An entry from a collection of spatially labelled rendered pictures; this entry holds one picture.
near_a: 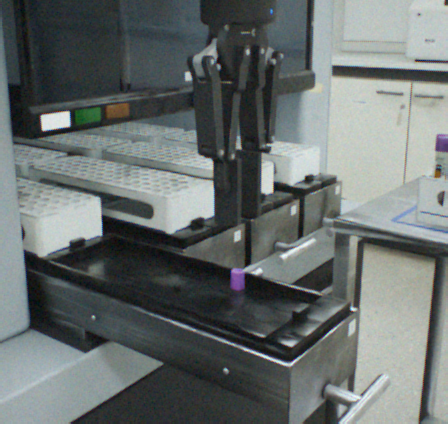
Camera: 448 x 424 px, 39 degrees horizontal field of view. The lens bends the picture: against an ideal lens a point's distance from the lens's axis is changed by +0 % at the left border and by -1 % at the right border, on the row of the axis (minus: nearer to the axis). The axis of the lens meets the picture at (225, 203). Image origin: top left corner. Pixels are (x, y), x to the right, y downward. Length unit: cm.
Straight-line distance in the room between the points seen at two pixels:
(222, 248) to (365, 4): 298
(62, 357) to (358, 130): 251
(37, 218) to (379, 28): 310
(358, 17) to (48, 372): 326
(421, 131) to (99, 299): 242
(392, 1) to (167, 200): 297
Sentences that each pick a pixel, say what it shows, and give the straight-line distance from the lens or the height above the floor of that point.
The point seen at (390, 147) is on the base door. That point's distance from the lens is 302.
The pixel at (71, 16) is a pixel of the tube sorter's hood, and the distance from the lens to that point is 73.
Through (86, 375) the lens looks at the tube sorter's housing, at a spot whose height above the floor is 71.
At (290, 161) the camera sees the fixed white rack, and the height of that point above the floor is 86.
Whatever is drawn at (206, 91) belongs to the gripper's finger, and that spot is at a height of 102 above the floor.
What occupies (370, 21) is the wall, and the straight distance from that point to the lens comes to 372.
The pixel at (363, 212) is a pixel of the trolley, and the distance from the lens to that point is 91.
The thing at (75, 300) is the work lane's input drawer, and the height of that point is 79.
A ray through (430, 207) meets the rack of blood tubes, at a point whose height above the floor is 84.
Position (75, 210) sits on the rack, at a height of 86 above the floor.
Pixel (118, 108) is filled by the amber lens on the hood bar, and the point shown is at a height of 98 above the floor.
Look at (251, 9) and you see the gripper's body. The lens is 60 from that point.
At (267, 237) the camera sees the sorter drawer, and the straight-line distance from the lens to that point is 95.
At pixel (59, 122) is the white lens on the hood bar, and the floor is 98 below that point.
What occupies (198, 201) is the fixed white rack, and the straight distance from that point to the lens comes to 85.
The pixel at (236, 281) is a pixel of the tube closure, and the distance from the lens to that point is 68.
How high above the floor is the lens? 108
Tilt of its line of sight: 16 degrees down
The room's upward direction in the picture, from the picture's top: straight up
